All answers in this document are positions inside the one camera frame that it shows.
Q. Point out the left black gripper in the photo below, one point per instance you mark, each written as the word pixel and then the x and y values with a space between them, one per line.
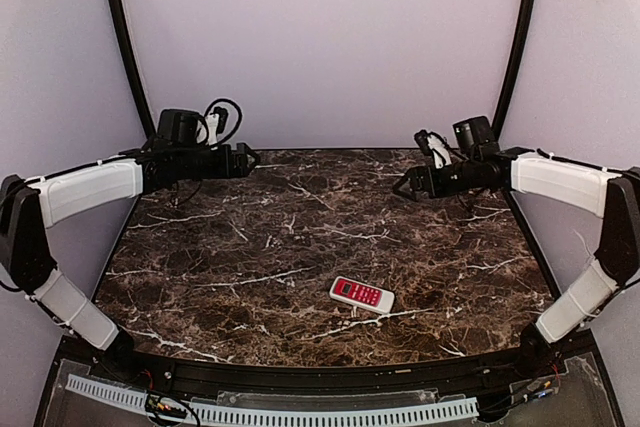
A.
pixel 238 160

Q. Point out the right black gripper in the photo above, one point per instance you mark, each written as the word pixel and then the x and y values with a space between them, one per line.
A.
pixel 416 182

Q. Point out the white remote control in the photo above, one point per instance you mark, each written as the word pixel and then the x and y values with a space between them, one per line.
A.
pixel 361 295

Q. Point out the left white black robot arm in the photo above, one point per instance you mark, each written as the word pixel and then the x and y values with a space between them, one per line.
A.
pixel 187 145

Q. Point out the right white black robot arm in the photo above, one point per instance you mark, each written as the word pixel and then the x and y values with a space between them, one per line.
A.
pixel 611 195

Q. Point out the green circuit board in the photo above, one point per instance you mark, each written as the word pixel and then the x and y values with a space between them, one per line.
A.
pixel 162 407

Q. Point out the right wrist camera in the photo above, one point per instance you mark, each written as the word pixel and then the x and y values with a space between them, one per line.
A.
pixel 433 145

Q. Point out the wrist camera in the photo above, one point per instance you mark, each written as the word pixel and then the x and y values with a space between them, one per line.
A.
pixel 433 145
pixel 216 117

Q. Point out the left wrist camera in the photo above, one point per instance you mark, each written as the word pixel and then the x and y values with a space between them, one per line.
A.
pixel 216 117

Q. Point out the black front rail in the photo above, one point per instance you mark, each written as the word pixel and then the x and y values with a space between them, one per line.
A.
pixel 484 372

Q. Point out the white slotted cable duct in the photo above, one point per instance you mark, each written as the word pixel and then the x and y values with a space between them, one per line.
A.
pixel 413 408

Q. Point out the left black frame post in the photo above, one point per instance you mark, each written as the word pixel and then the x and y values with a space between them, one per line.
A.
pixel 130 65

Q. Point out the black frame post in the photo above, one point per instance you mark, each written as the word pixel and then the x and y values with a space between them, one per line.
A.
pixel 521 30
pixel 130 65

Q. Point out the right black frame post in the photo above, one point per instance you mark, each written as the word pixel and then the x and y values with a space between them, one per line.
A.
pixel 521 30

